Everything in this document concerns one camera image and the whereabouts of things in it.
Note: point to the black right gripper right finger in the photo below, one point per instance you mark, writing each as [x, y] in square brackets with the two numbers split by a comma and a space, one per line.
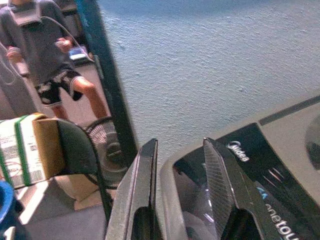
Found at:
[221, 180]

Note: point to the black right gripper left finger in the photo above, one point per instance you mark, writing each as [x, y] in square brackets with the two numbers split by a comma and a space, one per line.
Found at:
[130, 195]

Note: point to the grey top-load washing machine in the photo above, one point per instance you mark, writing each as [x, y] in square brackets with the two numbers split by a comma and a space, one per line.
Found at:
[282, 135]

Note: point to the person in grey shirt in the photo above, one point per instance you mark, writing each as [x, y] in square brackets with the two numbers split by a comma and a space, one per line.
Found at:
[37, 37]

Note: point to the small blue-screen device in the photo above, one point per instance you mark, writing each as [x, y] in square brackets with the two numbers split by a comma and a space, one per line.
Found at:
[77, 53]

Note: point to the black door frame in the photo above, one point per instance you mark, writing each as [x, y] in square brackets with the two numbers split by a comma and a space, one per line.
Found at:
[110, 62]

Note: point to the cardboard box with green tape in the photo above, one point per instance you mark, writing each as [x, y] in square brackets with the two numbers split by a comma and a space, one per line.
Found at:
[37, 150]

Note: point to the blue plastic bucket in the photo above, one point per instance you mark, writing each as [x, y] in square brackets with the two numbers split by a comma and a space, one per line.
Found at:
[6, 200]

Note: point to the dark green chair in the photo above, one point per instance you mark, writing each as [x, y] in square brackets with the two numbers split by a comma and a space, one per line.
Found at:
[75, 145]

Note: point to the black floor fan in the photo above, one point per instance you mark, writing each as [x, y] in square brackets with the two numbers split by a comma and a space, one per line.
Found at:
[112, 160]

